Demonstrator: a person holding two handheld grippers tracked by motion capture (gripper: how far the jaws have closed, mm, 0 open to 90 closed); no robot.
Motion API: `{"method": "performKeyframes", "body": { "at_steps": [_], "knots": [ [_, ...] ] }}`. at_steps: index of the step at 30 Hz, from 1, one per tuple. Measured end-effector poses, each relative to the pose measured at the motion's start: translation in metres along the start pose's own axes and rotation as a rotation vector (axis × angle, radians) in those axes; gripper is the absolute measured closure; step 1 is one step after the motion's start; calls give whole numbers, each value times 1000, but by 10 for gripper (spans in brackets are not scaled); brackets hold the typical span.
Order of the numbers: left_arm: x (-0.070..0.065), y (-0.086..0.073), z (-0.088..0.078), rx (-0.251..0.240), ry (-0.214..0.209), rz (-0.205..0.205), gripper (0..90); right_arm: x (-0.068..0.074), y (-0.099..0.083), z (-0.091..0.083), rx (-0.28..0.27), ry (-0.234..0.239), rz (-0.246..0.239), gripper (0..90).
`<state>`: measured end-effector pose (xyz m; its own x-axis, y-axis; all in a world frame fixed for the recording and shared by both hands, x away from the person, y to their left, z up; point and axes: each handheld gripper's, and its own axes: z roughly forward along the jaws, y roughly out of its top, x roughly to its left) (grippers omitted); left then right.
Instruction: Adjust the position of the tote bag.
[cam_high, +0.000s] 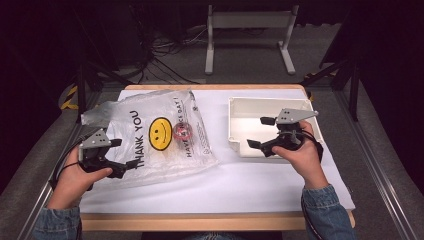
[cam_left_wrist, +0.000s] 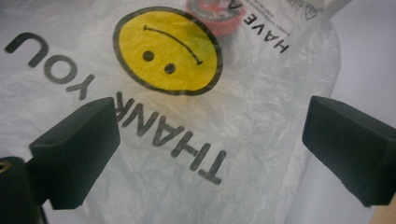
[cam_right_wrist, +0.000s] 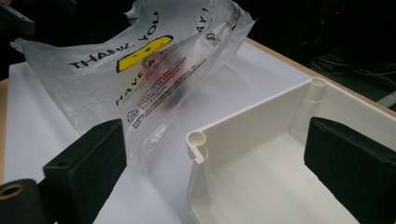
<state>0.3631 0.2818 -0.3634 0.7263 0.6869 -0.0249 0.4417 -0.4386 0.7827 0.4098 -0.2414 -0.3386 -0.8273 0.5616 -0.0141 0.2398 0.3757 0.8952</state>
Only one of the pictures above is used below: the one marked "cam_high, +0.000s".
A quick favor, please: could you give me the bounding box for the small red and white object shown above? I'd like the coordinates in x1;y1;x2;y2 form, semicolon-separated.
172;121;195;142

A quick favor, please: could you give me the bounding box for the white metal stand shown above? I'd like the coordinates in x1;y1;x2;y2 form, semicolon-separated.
204;4;300;76

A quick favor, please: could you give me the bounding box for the person's left hand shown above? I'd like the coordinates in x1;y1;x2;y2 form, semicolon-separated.
47;160;114;211

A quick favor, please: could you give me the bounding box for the black tripod stand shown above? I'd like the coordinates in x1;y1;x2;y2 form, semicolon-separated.
73;49;134;125
299;54;362;123

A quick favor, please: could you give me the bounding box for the person's right hand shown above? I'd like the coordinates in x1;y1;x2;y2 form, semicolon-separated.
271;119;330;191

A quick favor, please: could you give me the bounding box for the white table cover sheet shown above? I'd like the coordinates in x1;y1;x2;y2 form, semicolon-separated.
79;87;356;215

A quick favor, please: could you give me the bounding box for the clear plastic smiley bag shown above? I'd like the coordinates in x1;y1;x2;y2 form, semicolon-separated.
80;88;220;192

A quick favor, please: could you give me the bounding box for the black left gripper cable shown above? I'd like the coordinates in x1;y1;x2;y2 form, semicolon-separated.
48;127;108;192

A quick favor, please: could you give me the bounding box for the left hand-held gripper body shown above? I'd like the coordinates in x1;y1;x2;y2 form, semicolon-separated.
78;128;128;180

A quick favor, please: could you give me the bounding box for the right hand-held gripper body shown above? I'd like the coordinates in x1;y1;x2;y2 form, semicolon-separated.
266;107;320;154

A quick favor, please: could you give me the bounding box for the white plastic tray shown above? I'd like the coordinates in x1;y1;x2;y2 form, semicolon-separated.
227;96;325;159

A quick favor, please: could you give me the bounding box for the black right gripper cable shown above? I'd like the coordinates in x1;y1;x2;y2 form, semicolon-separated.
299;129;325;164

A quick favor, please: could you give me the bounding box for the bundle of floor cables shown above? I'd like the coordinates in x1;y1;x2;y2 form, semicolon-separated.
131;23;209;85

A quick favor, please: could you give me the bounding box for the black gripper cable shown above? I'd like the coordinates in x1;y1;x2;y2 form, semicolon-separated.
299;129;325;164
48;127;108;192

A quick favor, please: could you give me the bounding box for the aluminium frame rail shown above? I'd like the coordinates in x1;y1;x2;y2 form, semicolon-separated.
15;89;104;240
333;89;419;240

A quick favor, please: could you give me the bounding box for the yellow and black striped tape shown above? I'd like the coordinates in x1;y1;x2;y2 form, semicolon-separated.
59;84;80;111

